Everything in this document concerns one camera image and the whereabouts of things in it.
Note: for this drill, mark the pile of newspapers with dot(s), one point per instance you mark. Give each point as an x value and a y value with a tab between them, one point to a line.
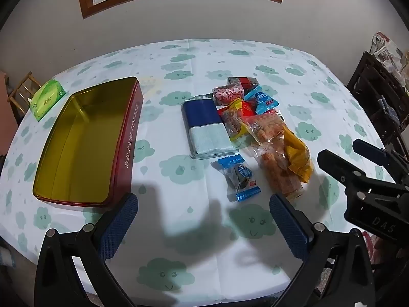
388	54

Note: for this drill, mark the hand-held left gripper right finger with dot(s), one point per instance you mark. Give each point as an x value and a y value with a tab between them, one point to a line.
289	227

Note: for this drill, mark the black and red snack packet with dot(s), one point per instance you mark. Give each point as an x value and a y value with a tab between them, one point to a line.
247	81

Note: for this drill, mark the grey blue cloth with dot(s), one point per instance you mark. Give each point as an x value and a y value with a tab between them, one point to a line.
386	110

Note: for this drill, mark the wooden rack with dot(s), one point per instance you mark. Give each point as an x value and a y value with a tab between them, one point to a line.
22	86

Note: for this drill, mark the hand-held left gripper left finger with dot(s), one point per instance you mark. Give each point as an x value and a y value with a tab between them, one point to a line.
123	227

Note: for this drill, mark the pink patterned snack pack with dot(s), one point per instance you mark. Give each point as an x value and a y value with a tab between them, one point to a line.
228	94

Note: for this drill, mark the clear bag of orange snacks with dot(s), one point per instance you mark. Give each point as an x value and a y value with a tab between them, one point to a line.
278	172

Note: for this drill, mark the blue packet with dark candy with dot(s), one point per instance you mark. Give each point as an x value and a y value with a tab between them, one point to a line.
239	176

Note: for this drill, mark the red and gold tin box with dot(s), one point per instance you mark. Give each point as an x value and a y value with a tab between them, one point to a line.
80	147

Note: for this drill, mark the cloud print tablecloth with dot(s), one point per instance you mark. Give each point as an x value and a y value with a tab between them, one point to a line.
198	64

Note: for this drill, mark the green tissue pack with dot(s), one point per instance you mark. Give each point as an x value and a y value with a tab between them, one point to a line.
48	97

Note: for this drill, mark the orange yellow snack packet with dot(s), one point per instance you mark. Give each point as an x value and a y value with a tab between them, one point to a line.
298	156

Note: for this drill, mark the yellow cake packet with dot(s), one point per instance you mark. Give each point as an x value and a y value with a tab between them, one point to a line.
235	124

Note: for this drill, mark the navy and light blue packet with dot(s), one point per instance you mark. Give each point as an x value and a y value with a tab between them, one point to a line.
204	115

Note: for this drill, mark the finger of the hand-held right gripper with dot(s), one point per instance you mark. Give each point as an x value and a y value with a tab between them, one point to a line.
335	163
367	148

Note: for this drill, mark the dark wooden furniture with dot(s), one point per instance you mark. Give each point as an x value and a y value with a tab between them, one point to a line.
370	80

